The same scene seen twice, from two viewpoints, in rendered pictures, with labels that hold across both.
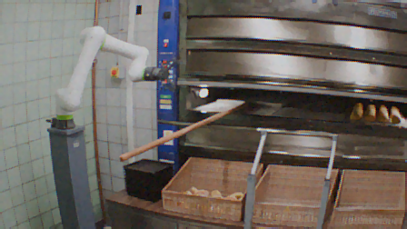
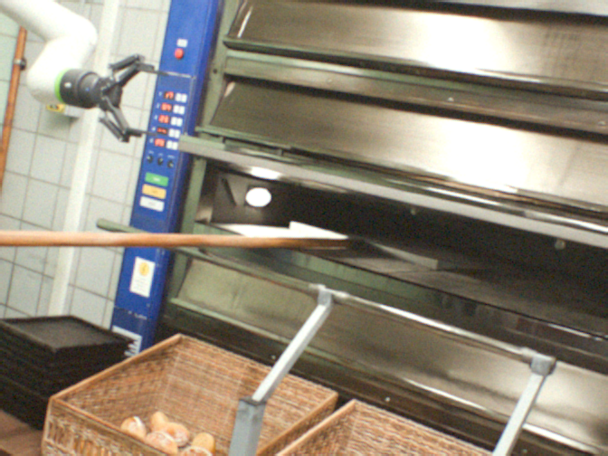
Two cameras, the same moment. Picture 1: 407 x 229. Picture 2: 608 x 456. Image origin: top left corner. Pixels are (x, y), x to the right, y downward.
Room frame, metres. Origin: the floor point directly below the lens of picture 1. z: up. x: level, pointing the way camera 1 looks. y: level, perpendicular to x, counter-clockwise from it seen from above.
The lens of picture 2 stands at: (0.82, -0.51, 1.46)
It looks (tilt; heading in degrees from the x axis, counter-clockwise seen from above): 5 degrees down; 7
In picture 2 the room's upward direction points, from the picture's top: 12 degrees clockwise
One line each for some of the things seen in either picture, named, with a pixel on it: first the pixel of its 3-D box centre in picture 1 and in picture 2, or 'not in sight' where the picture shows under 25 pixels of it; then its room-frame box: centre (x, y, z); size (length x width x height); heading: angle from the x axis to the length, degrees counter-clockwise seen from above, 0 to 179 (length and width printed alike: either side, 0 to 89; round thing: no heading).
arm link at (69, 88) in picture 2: (152, 74); (84, 89); (2.74, 0.31, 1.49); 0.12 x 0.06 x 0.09; 156
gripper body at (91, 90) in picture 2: (162, 74); (105, 93); (2.71, 0.25, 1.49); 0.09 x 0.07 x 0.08; 66
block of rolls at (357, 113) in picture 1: (376, 112); not in sight; (3.05, -1.41, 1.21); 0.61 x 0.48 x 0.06; 156
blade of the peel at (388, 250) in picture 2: (255, 100); (384, 244); (3.70, -0.43, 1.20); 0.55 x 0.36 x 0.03; 66
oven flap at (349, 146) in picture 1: (304, 143); (461, 365); (2.89, -0.70, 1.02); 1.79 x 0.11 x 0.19; 66
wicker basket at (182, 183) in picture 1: (213, 187); (193, 422); (2.88, -0.07, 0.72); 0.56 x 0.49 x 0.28; 67
